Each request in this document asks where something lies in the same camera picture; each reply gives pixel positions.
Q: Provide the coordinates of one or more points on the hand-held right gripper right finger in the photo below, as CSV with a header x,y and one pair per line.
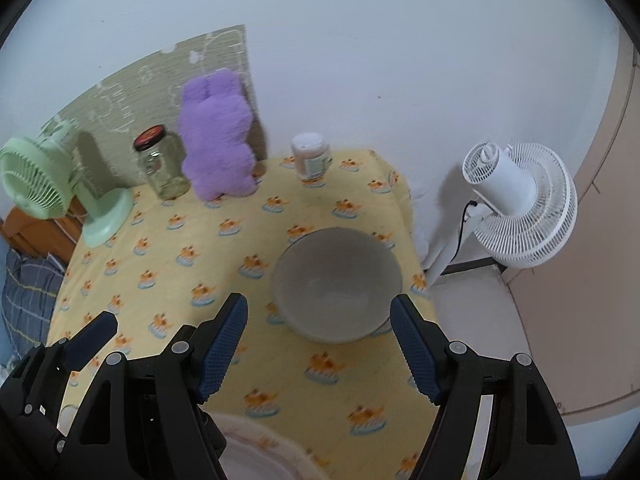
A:
x,y
415,350

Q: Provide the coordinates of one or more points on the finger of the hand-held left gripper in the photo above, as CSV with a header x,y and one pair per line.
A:
x,y
40,435
90,335

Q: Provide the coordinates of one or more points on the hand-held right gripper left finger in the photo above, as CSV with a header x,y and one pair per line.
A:
x,y
222,350

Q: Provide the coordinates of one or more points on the scalloped floral plate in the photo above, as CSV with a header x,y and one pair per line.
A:
x,y
265,442

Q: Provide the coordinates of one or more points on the cream bowl with scroll pattern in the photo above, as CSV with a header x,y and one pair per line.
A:
x,y
335,280

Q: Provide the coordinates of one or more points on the white plate with red pattern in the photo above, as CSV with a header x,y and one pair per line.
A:
x,y
260,467

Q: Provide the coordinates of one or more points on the blue plaid cloth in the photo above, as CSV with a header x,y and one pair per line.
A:
x,y
25,290

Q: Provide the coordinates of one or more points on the yellow printed tablecloth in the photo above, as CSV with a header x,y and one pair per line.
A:
x,y
200,240

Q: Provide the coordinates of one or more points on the wooden chair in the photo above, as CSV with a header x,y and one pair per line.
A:
x,y
35,235

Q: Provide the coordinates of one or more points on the green desk fan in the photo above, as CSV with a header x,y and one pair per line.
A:
x,y
30,180

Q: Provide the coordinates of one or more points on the white desk fan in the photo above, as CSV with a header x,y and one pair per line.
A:
x,y
520,210

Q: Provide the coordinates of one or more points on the beige door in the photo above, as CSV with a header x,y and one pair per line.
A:
x,y
590,310

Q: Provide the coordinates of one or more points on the glass jar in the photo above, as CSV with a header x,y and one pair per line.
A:
x,y
162,170

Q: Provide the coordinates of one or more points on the cotton swab container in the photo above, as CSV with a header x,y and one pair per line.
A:
x,y
310,157

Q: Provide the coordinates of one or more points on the purple plush toy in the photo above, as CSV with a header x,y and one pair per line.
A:
x,y
215,130

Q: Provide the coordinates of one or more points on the green patterned wall mat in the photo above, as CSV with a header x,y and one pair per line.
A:
x,y
150,80

